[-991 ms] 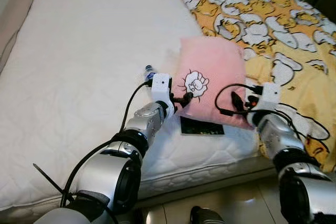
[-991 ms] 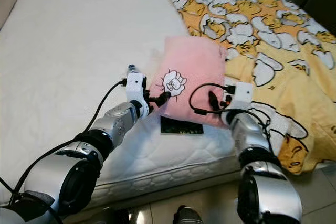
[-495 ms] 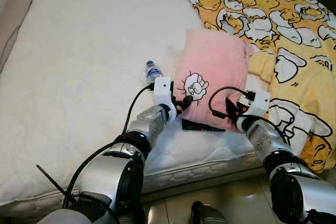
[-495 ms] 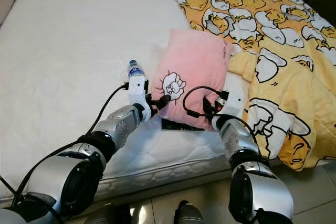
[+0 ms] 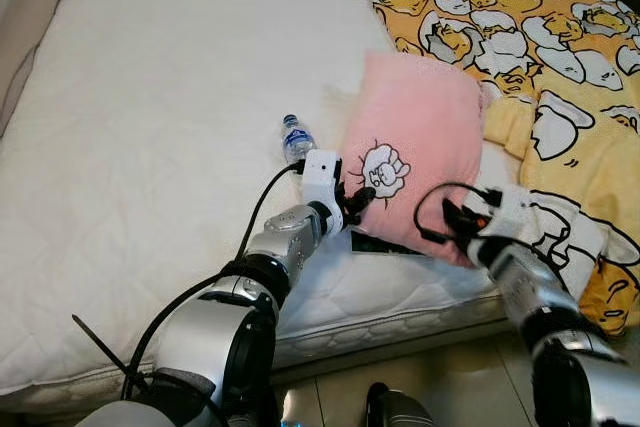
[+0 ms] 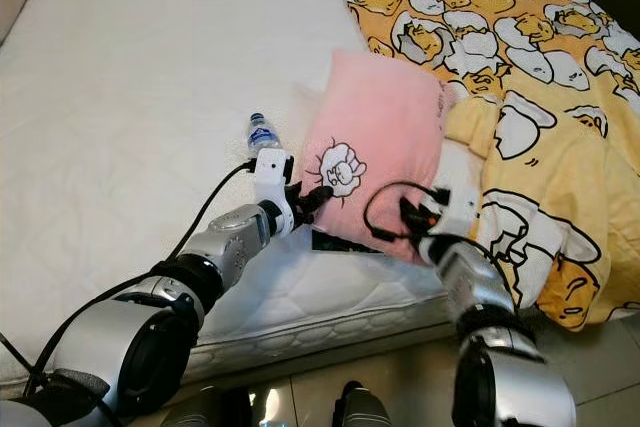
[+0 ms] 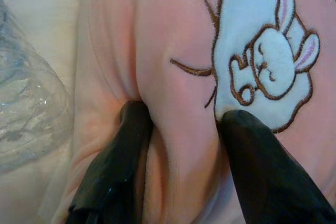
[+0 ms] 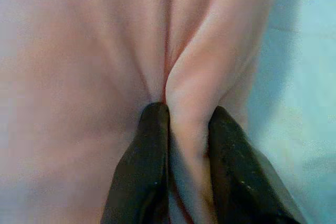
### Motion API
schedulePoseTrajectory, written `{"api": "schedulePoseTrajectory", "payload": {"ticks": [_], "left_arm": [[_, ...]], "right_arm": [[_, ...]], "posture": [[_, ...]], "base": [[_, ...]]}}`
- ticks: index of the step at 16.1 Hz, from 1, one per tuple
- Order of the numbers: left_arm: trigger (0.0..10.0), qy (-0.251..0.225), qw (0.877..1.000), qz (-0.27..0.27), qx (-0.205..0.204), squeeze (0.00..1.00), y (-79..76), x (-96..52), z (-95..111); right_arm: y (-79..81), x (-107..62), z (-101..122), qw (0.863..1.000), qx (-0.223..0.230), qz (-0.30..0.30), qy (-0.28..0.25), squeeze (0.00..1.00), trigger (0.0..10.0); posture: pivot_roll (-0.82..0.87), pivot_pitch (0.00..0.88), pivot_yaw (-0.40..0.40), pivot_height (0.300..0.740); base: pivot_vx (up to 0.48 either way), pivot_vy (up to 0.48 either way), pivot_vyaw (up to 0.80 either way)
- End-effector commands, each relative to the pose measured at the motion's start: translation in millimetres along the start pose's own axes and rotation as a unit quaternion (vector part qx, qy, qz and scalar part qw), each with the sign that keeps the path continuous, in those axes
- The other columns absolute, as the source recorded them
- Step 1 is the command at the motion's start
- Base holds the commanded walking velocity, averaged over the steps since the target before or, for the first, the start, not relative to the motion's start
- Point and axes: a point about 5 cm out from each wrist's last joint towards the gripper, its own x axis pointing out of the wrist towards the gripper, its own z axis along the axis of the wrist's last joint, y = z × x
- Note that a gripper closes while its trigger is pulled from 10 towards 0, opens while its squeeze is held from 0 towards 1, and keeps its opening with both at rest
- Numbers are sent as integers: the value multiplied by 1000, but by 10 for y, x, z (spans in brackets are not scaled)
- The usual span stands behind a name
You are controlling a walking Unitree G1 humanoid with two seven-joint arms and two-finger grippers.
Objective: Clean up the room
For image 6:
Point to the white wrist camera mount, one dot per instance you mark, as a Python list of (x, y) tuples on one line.
[(458, 211), (273, 177)]

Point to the pink pillow with cartoon print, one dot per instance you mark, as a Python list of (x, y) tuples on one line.
[(380, 107)]

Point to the white quilted mattress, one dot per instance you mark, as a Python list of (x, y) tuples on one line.
[(140, 147)]

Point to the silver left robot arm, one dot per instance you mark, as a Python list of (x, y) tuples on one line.
[(130, 347)]

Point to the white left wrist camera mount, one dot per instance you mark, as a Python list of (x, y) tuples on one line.
[(273, 177)]

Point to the clear plastic water bottle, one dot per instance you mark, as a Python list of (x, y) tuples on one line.
[(263, 137)]

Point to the dark robot right leg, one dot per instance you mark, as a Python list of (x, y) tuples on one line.
[(360, 409)]

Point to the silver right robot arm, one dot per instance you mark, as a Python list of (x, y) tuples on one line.
[(470, 287)]

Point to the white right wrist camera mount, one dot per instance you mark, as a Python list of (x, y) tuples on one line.
[(458, 211)]

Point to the yellow cartoon print blanket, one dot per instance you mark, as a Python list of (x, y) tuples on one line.
[(540, 67)]

